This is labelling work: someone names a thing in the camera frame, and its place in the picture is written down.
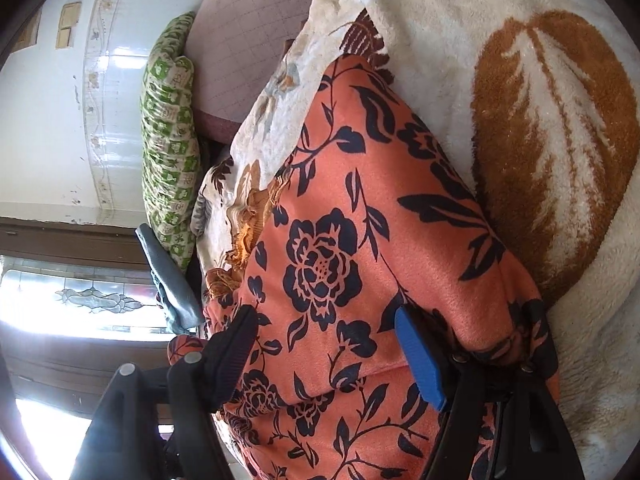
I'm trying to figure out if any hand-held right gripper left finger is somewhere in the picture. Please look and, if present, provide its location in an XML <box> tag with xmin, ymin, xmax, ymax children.
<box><xmin>67</xmin><ymin>305</ymin><xmax>261</xmax><ymax>480</ymax></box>

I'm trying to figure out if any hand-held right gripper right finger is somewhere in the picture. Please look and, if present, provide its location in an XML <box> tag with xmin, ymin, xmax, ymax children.
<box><xmin>394</xmin><ymin>306</ymin><xmax>586</xmax><ymax>480</ymax></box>

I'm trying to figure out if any orange black floral garment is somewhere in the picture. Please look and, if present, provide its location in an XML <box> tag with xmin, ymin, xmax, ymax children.
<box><xmin>167</xmin><ymin>52</ymin><xmax>561</xmax><ymax>480</ymax></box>

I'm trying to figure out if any grey blue pillow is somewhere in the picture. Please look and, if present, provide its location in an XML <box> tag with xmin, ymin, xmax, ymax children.
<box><xmin>135</xmin><ymin>223</ymin><xmax>206</xmax><ymax>335</ymax></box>

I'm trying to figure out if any wooden door with patterned glass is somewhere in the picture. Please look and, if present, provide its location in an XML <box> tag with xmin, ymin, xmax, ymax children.
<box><xmin>0</xmin><ymin>216</ymin><xmax>211</xmax><ymax>480</ymax></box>

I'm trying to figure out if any green patterned quilt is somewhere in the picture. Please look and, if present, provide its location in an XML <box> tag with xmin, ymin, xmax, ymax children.
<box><xmin>140</xmin><ymin>11</ymin><xmax>203</xmax><ymax>276</ymax></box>

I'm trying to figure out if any cream leaf print blanket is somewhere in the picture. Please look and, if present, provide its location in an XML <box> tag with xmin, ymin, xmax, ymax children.
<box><xmin>192</xmin><ymin>0</ymin><xmax>640</xmax><ymax>476</ymax></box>

